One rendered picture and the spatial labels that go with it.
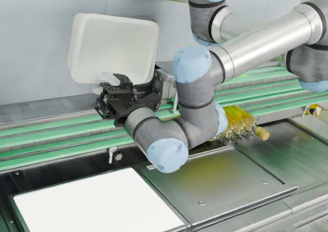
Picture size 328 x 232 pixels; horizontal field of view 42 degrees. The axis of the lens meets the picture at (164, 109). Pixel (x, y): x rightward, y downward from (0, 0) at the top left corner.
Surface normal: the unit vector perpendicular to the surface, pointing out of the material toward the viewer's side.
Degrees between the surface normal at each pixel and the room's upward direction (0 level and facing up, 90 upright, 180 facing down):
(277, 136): 90
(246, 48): 47
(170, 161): 7
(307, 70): 85
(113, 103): 84
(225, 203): 90
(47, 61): 0
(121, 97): 7
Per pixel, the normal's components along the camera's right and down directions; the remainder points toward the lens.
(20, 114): 0.13, -0.89
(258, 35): 0.10, -0.54
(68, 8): 0.55, 0.43
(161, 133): -0.02, -0.76
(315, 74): -0.59, 0.54
